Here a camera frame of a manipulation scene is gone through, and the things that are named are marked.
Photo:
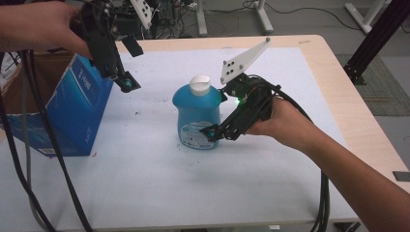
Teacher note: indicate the white sticker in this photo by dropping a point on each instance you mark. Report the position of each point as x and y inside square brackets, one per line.
[274, 227]

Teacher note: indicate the blue cardboard box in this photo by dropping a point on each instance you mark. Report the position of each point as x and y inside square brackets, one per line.
[77, 106]

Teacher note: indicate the white table mat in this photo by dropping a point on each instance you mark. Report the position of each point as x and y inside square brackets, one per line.
[161, 187]

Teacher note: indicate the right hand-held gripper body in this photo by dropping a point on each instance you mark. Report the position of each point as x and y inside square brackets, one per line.
[254, 93]

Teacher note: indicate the grey floor mat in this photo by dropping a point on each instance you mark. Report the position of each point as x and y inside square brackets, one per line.
[383, 90]

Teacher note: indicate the blue detergent bottle white cap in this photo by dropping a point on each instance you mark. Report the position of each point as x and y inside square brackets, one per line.
[196, 109]

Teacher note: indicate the person's left hand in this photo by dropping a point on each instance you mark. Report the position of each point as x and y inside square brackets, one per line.
[45, 27]

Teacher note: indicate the person's right hand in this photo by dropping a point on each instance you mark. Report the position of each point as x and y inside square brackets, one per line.
[286, 125]

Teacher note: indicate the white stand leg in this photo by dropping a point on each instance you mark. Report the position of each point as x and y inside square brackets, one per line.
[201, 17]
[367, 16]
[264, 17]

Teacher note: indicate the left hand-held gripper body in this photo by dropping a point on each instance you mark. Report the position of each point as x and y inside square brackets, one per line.
[96, 17]

